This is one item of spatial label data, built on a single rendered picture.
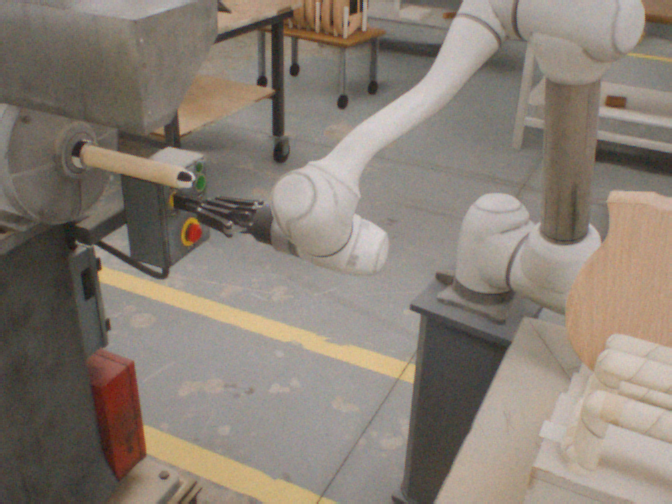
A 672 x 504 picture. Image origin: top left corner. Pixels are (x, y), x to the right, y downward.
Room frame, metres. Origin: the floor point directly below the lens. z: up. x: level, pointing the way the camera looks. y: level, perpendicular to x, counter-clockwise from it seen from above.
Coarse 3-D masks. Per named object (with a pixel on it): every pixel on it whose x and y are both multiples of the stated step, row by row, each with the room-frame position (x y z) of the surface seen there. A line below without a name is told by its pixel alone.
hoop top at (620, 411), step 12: (588, 396) 0.62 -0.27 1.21; (600, 396) 0.62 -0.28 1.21; (612, 396) 0.62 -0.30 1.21; (588, 408) 0.61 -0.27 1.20; (600, 408) 0.61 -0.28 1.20; (612, 408) 0.60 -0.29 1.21; (624, 408) 0.60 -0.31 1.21; (636, 408) 0.60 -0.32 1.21; (648, 408) 0.60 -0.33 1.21; (612, 420) 0.60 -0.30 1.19; (624, 420) 0.60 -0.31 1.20; (636, 420) 0.59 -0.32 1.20; (648, 420) 0.59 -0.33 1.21; (660, 420) 0.59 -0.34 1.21; (648, 432) 0.58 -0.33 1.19; (660, 432) 0.58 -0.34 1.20
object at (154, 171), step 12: (84, 156) 1.11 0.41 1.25; (96, 156) 1.10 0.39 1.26; (108, 156) 1.09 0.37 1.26; (120, 156) 1.09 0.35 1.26; (132, 156) 1.09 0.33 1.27; (108, 168) 1.09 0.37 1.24; (120, 168) 1.08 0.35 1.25; (132, 168) 1.07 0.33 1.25; (144, 168) 1.06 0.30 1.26; (156, 168) 1.05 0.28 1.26; (168, 168) 1.05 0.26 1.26; (180, 168) 1.05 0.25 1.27; (156, 180) 1.05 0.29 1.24; (168, 180) 1.04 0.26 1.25
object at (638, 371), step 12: (600, 360) 0.69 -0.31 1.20; (612, 360) 0.69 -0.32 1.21; (624, 360) 0.68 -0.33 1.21; (636, 360) 0.68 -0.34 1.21; (648, 360) 0.68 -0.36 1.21; (612, 372) 0.68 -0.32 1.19; (624, 372) 0.67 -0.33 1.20; (636, 372) 0.67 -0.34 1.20; (648, 372) 0.67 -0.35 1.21; (660, 372) 0.66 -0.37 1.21; (636, 384) 0.67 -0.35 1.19; (648, 384) 0.66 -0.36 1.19; (660, 384) 0.66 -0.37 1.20
